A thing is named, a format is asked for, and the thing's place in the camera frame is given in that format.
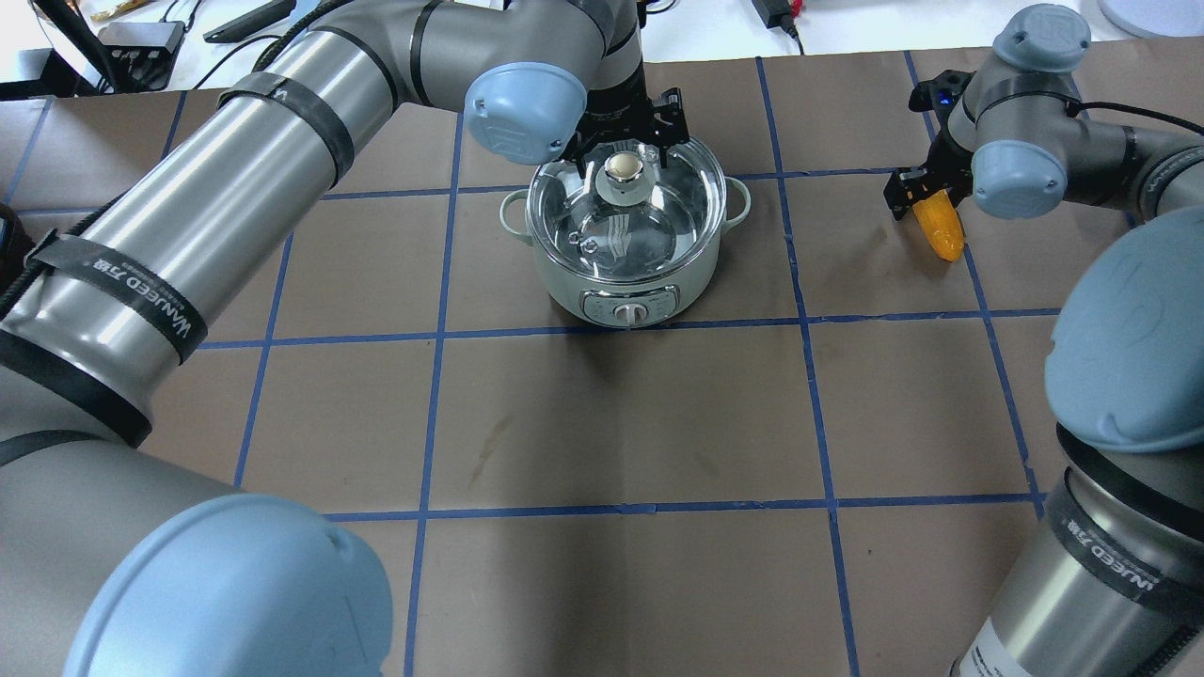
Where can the glass pot lid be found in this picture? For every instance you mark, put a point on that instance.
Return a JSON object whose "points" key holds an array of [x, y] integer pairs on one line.
{"points": [[630, 221]]}

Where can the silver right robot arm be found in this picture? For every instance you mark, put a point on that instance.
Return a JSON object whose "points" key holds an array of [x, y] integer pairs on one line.
{"points": [[1110, 584]]}

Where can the black bar tool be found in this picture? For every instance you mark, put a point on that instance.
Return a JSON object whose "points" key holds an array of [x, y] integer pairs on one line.
{"points": [[250, 22]]}

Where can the pale green electric pot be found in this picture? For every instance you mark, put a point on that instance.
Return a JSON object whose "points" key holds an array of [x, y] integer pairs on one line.
{"points": [[624, 305]]}

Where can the black power adapter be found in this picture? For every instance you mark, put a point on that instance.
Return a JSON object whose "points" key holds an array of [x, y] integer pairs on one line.
{"points": [[779, 14]]}

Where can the yellow corn cob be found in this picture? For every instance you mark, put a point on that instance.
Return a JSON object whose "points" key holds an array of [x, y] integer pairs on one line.
{"points": [[940, 223]]}

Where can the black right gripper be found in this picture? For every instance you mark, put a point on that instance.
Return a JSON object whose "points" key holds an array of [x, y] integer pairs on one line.
{"points": [[943, 167]]}

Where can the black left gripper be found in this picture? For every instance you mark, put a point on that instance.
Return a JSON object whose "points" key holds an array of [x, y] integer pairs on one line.
{"points": [[616, 119]]}

